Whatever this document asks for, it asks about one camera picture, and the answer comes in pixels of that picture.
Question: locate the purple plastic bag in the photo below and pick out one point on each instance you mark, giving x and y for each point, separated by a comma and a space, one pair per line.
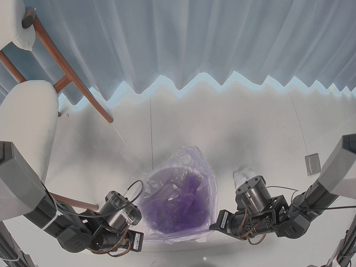
178, 204

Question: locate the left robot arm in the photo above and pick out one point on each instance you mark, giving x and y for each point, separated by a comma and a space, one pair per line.
22, 182

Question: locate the white trash bin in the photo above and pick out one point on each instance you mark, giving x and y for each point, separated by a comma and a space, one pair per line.
158, 174

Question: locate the crumpled white paper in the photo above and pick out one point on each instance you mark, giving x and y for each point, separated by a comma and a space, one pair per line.
244, 174

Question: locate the pale blue curtain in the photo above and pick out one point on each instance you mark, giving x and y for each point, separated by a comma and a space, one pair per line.
194, 24

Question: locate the white cushioned wooden chair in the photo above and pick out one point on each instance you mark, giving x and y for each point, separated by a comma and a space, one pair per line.
27, 115

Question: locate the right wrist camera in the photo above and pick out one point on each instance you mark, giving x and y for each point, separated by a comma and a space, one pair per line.
224, 220

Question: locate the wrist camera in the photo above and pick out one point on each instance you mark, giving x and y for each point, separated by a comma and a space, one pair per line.
136, 240
224, 220

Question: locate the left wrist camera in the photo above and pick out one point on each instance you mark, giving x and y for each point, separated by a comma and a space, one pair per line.
136, 240

